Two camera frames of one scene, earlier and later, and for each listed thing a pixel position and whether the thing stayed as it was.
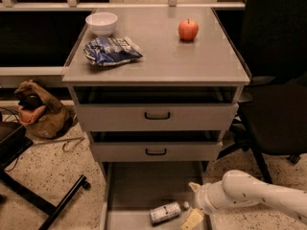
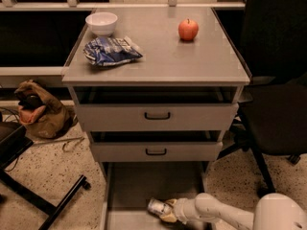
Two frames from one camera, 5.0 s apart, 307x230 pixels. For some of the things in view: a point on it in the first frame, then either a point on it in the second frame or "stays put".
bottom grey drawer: (130, 190) stays put
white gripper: (200, 196) to (180, 209)
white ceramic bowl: (102, 23) stays put
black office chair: (272, 118) stays put
